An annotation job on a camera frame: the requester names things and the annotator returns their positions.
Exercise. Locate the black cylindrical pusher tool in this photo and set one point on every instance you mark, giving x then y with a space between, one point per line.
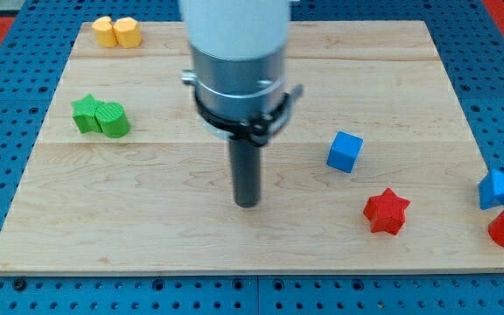
245 161

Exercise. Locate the red star block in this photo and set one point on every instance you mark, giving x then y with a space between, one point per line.
386 212

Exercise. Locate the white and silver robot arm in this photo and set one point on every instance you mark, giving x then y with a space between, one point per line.
238 51

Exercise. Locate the yellow hexagon block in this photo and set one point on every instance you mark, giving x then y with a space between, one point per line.
127 32

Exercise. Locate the wooden board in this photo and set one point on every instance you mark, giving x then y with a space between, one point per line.
158 201

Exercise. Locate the green star block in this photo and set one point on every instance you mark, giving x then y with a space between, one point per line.
84 114

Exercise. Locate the blue cube block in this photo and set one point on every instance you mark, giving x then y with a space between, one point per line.
344 151

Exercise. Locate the blue triangle block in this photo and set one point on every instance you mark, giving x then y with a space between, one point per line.
491 190

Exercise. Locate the green cylinder block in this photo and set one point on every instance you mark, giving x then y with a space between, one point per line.
112 119

